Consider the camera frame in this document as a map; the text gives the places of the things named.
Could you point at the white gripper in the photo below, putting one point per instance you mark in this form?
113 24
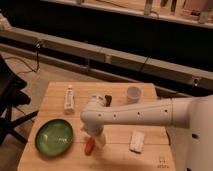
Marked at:
100 140

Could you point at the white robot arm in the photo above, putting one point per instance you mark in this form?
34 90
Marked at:
194 113

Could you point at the white sponge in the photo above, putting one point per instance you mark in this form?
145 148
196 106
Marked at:
137 141

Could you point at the black rectangular block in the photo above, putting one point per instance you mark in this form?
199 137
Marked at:
108 100

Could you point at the green bowl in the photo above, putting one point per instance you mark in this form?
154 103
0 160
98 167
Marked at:
54 137

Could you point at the white tube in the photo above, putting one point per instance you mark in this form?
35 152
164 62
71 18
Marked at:
69 100

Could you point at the white plastic cup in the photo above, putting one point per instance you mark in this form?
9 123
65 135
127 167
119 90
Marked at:
133 94

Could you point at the black office chair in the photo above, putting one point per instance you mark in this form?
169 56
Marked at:
11 95

